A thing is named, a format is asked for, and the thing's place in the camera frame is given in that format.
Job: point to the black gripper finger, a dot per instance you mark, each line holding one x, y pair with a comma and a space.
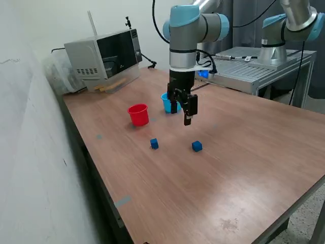
174, 108
190, 106

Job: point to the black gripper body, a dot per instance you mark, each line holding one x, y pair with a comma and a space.
181, 81

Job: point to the small blue cube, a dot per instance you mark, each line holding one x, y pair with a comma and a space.
197, 147
154, 144

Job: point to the aluminium robot base table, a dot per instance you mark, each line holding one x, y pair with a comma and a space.
241, 76

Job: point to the blue plastic cup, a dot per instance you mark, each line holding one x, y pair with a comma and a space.
166, 106

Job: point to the red plastic cup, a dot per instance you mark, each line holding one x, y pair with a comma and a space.
138, 118

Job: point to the light wooden stick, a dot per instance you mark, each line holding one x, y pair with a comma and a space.
102, 89
119, 81

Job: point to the dark grey curtain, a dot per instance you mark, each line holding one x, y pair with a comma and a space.
243, 38

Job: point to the silver microwave oven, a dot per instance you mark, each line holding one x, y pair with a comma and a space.
83, 56

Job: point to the long grey tape strip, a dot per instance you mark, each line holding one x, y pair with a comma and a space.
123, 201

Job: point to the thin white rod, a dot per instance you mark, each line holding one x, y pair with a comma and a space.
92, 23

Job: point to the wrist camera with white bracket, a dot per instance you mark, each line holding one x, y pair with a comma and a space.
204, 73

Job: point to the black camera mount stud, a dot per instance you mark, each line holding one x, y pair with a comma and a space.
129, 23

